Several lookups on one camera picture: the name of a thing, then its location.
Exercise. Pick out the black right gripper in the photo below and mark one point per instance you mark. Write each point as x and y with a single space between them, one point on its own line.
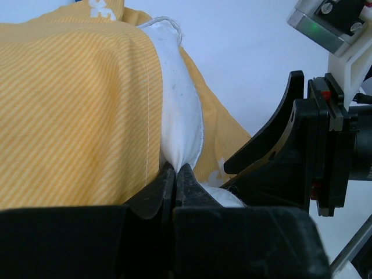
270 169

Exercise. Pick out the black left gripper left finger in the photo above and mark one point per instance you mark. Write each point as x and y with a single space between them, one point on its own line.
117 241

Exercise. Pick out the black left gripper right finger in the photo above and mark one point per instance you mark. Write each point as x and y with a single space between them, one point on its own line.
211 241

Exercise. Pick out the yellow pillowcase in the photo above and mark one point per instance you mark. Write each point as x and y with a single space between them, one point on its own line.
81 107

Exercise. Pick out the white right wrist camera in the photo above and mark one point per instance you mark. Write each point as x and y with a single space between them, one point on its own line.
343 28

